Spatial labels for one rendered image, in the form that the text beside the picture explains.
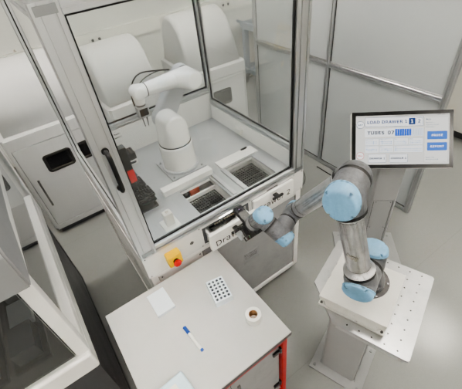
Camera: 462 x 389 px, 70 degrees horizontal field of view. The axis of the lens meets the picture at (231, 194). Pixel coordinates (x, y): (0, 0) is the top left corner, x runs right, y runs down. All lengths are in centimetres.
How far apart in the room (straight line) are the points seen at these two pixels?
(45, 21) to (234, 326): 127
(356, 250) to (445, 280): 167
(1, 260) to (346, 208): 96
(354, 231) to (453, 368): 150
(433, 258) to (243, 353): 185
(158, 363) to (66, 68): 114
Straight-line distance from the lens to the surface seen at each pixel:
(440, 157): 210
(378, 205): 234
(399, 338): 159
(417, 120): 207
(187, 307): 161
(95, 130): 119
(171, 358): 153
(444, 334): 259
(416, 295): 172
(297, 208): 138
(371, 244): 144
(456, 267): 294
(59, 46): 110
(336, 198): 105
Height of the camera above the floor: 213
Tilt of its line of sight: 41 degrees down
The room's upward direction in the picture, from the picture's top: 8 degrees counter-clockwise
